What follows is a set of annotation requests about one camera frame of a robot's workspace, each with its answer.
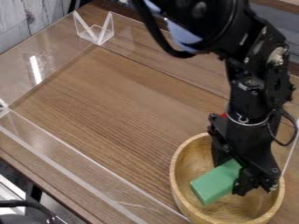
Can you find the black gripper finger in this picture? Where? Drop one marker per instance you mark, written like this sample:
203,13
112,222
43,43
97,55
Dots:
219,152
249,179

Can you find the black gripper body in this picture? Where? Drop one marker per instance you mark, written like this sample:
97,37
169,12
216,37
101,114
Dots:
249,147

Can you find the green rectangular block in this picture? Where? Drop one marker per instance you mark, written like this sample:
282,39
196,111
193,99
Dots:
215,183

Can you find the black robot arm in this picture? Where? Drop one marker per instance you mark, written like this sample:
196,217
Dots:
188,27

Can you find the brown wooden bowl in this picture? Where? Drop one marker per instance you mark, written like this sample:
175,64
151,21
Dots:
253,209

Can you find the black table leg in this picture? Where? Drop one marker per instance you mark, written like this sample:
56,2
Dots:
36,193

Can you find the clear acrylic enclosure wall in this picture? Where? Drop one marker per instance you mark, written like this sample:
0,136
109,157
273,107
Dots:
97,114

